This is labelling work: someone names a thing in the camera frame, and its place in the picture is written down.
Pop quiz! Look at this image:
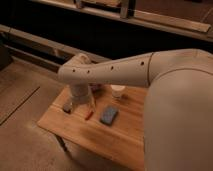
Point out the dark purple bowl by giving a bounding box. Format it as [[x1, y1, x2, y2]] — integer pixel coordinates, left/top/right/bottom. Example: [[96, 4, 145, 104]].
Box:
[[90, 84, 103, 92]]

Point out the dark grey block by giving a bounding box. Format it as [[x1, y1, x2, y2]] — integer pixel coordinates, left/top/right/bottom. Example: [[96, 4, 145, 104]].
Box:
[[62, 103, 72, 114]]

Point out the wooden shelf rail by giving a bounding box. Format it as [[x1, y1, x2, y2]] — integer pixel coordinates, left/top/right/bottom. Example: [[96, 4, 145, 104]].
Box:
[[31, 0, 213, 43]]

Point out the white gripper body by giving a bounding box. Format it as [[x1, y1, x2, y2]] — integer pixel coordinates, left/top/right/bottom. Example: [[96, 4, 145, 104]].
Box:
[[69, 84, 91, 105]]

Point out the blue sponge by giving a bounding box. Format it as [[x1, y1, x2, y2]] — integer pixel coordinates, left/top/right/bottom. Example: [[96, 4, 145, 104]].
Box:
[[100, 106, 118, 125]]

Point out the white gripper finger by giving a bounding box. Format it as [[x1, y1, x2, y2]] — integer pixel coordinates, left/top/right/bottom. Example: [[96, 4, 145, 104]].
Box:
[[89, 97, 96, 109]]

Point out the wooden table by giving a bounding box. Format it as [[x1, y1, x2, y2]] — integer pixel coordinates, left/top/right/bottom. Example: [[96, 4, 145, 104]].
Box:
[[37, 86, 147, 171]]

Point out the white ceramic cup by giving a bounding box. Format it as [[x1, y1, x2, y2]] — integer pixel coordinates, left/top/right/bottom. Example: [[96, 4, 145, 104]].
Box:
[[111, 85, 125, 98]]

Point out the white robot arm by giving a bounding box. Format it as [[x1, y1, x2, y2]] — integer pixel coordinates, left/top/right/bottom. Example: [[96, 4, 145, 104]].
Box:
[[58, 49, 213, 171]]

